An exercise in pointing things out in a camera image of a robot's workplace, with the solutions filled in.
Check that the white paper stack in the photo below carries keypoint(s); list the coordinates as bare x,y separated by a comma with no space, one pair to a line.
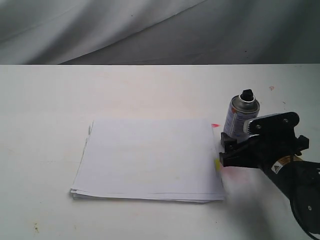
147,159

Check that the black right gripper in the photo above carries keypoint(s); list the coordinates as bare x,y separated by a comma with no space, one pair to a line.
273,147

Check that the white spray paint can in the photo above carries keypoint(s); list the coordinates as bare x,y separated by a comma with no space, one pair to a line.
241,108

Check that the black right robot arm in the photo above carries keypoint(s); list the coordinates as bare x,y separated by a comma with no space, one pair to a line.
302,188

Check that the grey fabric backdrop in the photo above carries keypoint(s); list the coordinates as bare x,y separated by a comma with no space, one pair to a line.
159,32

